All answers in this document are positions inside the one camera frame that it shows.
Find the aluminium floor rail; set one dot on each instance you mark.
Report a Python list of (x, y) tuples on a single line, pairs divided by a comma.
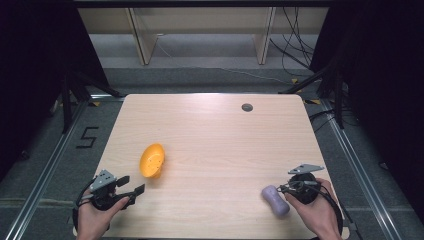
[(360, 173), (46, 166)]

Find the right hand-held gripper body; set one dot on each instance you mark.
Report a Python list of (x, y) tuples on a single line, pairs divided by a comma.
[(305, 188)]

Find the purple soap bar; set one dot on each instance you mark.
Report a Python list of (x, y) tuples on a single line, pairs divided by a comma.
[(275, 201)]

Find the black tape numeral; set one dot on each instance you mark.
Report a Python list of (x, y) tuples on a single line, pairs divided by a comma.
[(88, 137)]

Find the white desk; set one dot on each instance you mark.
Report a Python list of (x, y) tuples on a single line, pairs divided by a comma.
[(200, 20)]

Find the black tripod stand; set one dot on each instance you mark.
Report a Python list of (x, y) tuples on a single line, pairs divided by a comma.
[(333, 83), (71, 96)]

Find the grey table grommet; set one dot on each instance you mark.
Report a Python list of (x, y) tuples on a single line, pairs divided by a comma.
[(247, 107)]

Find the yellow tape marker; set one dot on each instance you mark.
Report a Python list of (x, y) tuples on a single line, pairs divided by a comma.
[(314, 101), (295, 81), (96, 103)]

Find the black curtain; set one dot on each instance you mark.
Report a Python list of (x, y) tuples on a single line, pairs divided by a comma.
[(36, 66), (383, 83)]

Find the person's left hand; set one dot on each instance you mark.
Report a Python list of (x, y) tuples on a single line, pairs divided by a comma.
[(95, 218)]

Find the person's right hand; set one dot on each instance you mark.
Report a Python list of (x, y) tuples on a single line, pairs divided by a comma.
[(315, 213)]

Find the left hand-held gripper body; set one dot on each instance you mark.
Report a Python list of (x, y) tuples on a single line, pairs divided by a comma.
[(102, 181)]

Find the orange soap dish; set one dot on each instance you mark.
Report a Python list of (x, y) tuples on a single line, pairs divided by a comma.
[(152, 160)]

